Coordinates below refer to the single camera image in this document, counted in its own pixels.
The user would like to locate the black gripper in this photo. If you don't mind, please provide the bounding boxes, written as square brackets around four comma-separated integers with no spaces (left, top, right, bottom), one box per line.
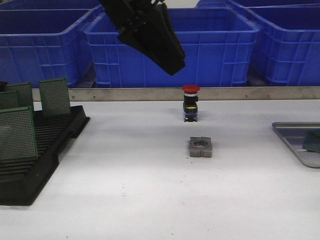
[100,0,186,76]

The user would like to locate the carried green perforated board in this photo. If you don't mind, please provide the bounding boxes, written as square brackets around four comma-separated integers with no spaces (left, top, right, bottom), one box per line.
[302,130,320,153]

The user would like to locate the rear right green board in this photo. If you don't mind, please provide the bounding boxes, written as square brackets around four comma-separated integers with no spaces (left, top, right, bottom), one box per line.
[39,78,71,117]

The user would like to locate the rear middle green board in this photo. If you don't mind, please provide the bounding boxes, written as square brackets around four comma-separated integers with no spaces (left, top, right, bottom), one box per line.
[5,82,34,109]

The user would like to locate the left edge green board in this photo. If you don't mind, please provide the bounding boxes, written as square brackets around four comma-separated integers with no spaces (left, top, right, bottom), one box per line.
[0,90,20,110]

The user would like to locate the silver metal tray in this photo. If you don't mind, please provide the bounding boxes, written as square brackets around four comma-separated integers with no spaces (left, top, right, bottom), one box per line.
[272,122,320,168]

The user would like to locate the black slotted board rack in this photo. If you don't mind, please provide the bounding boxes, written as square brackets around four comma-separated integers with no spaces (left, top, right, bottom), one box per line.
[0,82,92,207]

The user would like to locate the centre blue plastic crate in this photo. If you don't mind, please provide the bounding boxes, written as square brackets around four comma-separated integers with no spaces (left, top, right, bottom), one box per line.
[84,7,259,88]

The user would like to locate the blue plastic crate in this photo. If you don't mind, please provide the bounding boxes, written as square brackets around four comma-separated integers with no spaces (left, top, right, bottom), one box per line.
[247,6,320,86]
[0,9,95,88]
[84,7,259,88]

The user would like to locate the red emergency stop button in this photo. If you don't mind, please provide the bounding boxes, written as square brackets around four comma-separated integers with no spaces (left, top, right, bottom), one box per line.
[182,84,201,122]

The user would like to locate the far right blue crate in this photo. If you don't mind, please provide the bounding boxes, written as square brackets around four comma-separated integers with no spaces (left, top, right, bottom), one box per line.
[195,0,320,8]

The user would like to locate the left blue plastic crate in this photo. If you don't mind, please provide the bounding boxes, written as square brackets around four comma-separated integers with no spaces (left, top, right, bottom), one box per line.
[0,9,95,88]

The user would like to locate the grey metal square nut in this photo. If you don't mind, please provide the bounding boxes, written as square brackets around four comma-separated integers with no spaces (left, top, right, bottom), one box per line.
[188,136,213,158]

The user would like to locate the right blue plastic crate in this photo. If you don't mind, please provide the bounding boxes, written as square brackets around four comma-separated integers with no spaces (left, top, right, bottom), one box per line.
[247,6,320,86]

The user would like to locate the far left blue crate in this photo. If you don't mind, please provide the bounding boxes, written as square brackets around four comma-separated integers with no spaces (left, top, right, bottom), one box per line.
[0,0,102,10]

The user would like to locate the steel table edge rail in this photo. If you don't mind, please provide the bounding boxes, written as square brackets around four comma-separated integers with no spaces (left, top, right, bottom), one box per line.
[33,86,320,103]

